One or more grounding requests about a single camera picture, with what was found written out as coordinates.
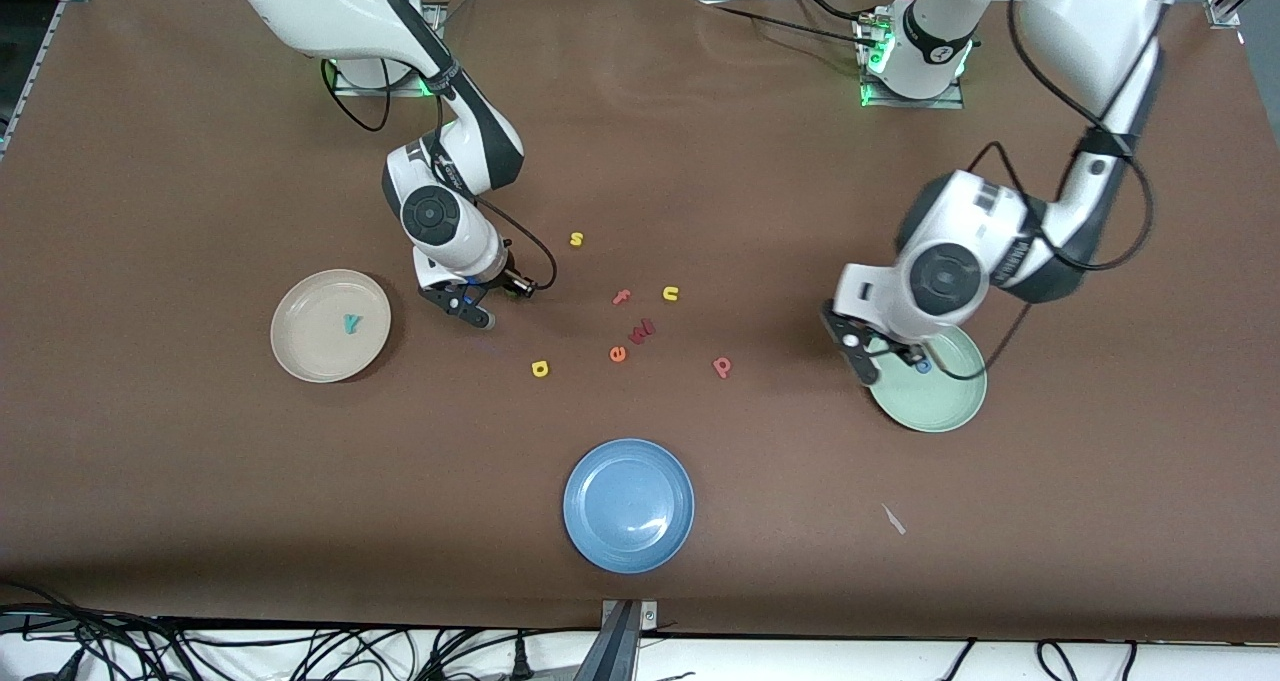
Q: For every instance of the black power plug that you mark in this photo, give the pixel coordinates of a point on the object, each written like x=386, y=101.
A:
x=520, y=661

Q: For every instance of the dark red foam letter w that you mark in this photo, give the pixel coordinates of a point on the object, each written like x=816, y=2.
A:
x=642, y=331

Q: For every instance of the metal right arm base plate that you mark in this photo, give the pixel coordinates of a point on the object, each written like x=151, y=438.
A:
x=400, y=91

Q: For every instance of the brown table cover sheet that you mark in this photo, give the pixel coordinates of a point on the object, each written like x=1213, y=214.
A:
x=200, y=511

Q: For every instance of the white paper scrap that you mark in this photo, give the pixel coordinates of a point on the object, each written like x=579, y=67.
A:
x=893, y=519

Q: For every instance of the pink foam letter p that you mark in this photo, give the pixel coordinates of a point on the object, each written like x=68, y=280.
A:
x=722, y=366

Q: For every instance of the beige brown plate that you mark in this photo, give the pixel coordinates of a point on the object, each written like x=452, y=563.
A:
x=315, y=346

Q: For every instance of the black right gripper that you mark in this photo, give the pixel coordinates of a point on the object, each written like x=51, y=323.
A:
x=505, y=283

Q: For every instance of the metal table edge bracket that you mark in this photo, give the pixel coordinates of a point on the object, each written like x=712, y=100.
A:
x=625, y=641

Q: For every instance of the blue plate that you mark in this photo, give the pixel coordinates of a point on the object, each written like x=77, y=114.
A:
x=629, y=506

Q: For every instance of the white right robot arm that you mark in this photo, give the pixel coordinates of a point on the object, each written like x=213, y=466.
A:
x=300, y=1

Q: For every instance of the light green plate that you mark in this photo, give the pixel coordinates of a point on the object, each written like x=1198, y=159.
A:
x=940, y=401

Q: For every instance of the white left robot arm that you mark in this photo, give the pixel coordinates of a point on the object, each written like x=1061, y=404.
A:
x=1080, y=21

